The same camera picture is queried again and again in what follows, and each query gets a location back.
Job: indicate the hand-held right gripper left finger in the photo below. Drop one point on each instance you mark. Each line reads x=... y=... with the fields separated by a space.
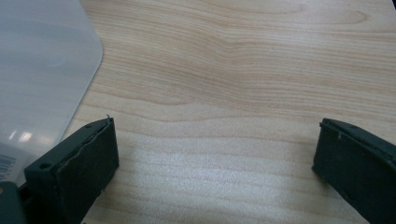
x=71 y=174

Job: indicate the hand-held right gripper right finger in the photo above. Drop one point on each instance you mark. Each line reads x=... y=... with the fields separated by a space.
x=358 y=165

